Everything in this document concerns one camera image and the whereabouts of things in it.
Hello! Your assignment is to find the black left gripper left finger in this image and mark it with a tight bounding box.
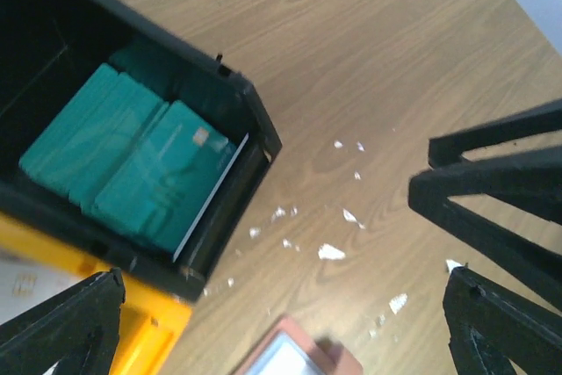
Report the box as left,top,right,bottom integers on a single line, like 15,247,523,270
1,268,126,374

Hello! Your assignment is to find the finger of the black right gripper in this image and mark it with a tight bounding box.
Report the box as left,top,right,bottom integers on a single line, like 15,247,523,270
407,147,561,305
428,99,561,168

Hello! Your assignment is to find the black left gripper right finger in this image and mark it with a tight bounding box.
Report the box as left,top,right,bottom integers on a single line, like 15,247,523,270
443,266,561,374

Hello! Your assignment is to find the pink leather card holder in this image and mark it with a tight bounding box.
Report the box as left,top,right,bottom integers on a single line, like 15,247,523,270
233,314,364,375

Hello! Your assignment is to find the white patterned card stack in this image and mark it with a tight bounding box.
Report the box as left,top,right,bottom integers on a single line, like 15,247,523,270
0,249,82,324

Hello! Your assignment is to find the teal card stack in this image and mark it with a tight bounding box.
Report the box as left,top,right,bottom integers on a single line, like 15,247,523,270
18,41,241,257

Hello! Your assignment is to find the black bin with teal cards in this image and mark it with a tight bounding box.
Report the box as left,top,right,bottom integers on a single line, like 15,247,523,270
1,0,282,302

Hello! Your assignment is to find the yellow plastic bin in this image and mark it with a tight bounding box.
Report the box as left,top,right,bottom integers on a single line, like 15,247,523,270
1,213,192,375

